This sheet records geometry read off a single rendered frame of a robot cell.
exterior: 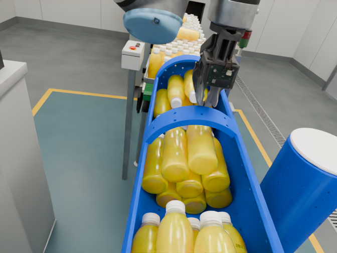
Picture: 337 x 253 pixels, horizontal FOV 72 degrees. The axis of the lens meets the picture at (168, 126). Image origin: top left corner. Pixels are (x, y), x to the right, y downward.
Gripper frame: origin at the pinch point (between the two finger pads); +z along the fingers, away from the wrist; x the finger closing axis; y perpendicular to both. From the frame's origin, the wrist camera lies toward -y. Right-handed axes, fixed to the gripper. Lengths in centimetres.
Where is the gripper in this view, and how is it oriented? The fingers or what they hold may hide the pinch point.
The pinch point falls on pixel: (202, 104)
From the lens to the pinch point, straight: 60.7
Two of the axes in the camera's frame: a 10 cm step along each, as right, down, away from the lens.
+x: 9.9, 1.5, 0.7
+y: -0.3, 5.8, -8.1
